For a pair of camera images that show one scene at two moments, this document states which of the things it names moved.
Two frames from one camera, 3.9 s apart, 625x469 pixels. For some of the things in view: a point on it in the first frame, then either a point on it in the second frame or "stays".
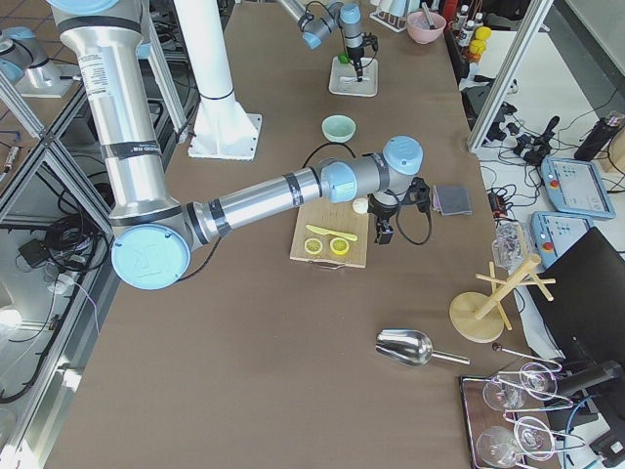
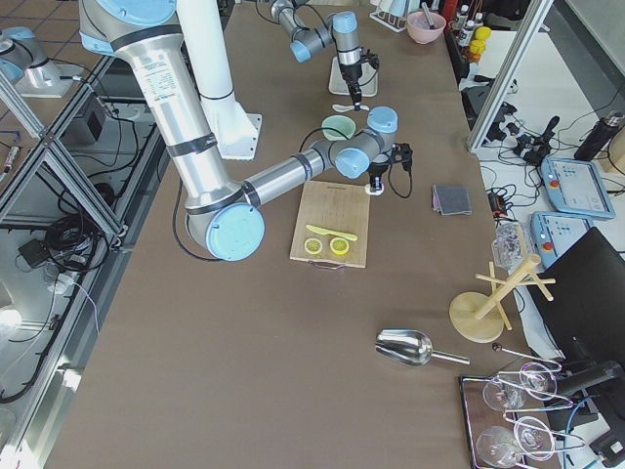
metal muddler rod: [428, 16] stays
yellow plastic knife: [332, 233] stays
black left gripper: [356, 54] -> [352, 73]
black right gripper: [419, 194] -> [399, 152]
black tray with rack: [509, 418] stays
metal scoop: [410, 347] stays
